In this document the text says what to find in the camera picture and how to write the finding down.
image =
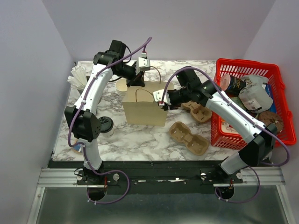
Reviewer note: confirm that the red plastic basket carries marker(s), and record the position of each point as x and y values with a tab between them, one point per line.
239	68

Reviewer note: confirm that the stack of white paper cups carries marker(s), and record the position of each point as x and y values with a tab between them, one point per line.
121	87

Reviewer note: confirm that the green melon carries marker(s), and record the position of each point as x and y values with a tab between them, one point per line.
238	101

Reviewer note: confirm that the brown cardboard cup carrier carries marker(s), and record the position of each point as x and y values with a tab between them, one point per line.
195	143

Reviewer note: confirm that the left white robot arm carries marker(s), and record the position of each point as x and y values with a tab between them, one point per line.
84	126

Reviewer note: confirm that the black coffee cup lid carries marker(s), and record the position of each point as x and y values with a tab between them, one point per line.
107	124

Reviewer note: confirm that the aluminium rail frame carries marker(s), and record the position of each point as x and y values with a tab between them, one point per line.
65	178

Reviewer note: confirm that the grey straw holder cup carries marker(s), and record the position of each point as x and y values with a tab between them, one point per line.
81	91

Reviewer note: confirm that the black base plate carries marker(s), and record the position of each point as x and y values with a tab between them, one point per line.
153	177

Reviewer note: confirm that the brown lidded tub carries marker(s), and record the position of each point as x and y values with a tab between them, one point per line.
268	117

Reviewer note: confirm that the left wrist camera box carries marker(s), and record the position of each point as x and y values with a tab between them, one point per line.
142	63

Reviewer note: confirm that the stack of cardboard cup carriers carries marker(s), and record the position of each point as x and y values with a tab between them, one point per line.
198	112

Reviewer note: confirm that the brown paper bag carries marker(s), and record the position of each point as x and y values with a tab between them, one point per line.
140	106

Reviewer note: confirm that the grey plastic bag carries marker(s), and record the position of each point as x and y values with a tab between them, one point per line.
254	96

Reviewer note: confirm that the red white snack packet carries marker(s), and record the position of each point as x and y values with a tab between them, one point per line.
227	128

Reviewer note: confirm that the white wrapped straws bundle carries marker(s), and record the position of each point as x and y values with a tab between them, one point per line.
78	78

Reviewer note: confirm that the blue orange packet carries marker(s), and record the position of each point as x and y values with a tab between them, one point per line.
77	149

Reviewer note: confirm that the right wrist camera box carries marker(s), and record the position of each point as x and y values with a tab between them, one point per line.
162	100

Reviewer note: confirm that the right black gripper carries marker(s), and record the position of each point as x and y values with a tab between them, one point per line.
172	107

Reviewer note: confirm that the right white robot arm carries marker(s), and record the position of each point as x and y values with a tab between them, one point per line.
260	138

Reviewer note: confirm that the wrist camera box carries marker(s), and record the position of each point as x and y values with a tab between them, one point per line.
162	100
142	63

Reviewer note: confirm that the blue box in basket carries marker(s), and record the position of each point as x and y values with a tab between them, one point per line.
269	92

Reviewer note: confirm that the dark printed cup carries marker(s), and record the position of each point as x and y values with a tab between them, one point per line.
232	85

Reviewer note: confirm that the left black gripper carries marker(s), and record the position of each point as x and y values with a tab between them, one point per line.
138	80

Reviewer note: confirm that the white paper cup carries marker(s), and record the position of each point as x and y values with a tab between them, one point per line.
107	133

